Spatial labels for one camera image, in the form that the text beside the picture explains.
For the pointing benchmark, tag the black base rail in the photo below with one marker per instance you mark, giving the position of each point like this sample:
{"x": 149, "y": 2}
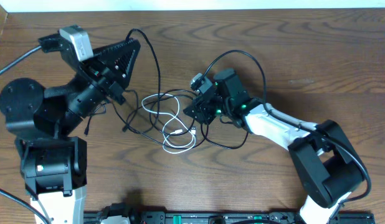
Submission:
{"x": 123, "y": 213}

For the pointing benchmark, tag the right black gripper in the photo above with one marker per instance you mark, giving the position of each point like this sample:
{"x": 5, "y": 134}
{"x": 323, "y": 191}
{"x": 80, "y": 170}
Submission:
{"x": 200, "y": 108}

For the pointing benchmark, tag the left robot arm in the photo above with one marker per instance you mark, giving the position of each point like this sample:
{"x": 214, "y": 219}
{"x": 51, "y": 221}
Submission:
{"x": 53, "y": 162}

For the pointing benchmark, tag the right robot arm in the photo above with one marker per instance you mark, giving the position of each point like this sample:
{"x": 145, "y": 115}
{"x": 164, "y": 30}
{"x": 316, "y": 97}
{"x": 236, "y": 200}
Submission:
{"x": 326, "y": 163}

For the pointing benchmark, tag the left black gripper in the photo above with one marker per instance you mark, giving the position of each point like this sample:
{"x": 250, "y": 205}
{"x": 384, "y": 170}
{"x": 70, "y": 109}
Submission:
{"x": 106, "y": 82}

